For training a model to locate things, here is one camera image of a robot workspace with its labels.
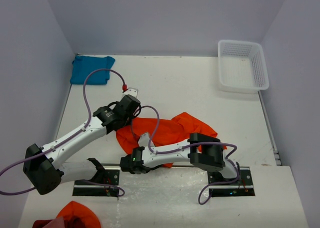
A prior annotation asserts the orange t shirt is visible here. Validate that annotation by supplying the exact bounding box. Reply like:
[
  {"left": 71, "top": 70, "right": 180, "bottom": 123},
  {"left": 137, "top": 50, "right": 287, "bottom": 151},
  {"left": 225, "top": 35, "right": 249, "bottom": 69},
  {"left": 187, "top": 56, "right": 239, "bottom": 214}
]
[{"left": 116, "top": 112, "right": 218, "bottom": 168}]

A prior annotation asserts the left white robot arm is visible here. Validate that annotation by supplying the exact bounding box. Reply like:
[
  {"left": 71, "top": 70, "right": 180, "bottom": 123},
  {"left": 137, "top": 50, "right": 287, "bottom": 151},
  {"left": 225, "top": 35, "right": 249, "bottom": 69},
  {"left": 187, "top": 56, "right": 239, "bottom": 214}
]
[{"left": 23, "top": 90, "right": 141, "bottom": 195}]

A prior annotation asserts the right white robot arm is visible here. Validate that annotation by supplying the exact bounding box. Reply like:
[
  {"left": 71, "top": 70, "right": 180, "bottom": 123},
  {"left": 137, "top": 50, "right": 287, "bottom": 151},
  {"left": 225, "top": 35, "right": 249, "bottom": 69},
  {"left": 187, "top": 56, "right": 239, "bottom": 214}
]
[{"left": 119, "top": 133, "right": 241, "bottom": 184}]

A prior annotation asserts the folded blue t shirt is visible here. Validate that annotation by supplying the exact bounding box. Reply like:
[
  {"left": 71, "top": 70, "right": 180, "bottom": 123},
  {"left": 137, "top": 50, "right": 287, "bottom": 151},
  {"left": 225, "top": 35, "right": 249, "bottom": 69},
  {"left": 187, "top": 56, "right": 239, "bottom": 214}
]
[{"left": 70, "top": 55, "right": 116, "bottom": 85}]

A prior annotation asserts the orange cloth in pile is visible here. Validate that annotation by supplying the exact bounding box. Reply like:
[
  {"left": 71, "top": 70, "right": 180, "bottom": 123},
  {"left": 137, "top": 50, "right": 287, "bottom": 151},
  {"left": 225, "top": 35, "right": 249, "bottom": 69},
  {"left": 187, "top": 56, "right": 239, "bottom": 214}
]
[{"left": 56, "top": 201, "right": 102, "bottom": 228}]

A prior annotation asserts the pink cloth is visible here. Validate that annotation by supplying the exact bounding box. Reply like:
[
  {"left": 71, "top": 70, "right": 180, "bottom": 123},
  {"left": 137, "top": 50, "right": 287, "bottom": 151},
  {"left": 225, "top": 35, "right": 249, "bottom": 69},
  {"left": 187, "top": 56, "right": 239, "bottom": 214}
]
[{"left": 43, "top": 217, "right": 65, "bottom": 228}]

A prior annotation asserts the dark red cloth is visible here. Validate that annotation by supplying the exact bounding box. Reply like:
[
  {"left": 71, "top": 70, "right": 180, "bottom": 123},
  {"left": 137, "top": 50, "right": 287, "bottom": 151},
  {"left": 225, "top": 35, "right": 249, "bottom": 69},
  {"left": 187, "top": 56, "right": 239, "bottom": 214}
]
[{"left": 32, "top": 219, "right": 56, "bottom": 228}]

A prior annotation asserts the white plastic basket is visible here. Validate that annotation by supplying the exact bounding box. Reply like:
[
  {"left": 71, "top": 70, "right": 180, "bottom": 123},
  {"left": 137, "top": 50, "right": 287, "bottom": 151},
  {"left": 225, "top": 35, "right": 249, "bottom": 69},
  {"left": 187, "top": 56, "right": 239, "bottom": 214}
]
[{"left": 218, "top": 40, "right": 270, "bottom": 94}]

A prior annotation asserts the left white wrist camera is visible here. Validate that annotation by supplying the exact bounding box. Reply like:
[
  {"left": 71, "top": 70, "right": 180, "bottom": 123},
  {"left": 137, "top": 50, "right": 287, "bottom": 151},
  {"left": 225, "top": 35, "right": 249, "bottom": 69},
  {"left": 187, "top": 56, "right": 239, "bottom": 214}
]
[{"left": 122, "top": 87, "right": 139, "bottom": 98}]

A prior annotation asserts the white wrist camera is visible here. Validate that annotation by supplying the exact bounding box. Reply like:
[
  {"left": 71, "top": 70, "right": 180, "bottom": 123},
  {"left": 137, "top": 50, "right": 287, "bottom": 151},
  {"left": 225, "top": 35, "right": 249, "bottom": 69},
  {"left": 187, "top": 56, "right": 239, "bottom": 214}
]
[
  {"left": 138, "top": 132, "right": 150, "bottom": 147},
  {"left": 122, "top": 87, "right": 139, "bottom": 98}
]

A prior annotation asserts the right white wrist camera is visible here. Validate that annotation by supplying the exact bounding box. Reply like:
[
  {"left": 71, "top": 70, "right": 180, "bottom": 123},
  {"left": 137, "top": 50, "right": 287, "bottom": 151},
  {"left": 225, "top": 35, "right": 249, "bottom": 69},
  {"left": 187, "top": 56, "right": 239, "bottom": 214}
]
[{"left": 138, "top": 132, "right": 150, "bottom": 147}]

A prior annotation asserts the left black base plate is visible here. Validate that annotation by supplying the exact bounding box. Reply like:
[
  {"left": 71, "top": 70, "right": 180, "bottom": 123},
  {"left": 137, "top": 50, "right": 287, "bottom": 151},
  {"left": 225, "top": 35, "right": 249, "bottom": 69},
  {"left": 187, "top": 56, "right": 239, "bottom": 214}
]
[{"left": 72, "top": 169, "right": 120, "bottom": 197}]

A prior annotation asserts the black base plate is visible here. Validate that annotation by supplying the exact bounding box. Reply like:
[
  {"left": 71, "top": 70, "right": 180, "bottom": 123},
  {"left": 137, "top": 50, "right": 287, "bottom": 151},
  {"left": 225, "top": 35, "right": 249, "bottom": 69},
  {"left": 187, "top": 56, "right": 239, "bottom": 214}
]
[
  {"left": 208, "top": 167, "right": 255, "bottom": 197},
  {"left": 72, "top": 169, "right": 120, "bottom": 197}
]

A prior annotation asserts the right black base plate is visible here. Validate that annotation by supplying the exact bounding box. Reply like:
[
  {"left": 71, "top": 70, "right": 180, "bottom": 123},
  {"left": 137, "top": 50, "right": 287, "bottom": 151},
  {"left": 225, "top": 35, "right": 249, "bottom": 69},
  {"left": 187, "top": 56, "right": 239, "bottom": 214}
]
[{"left": 208, "top": 167, "right": 255, "bottom": 197}]

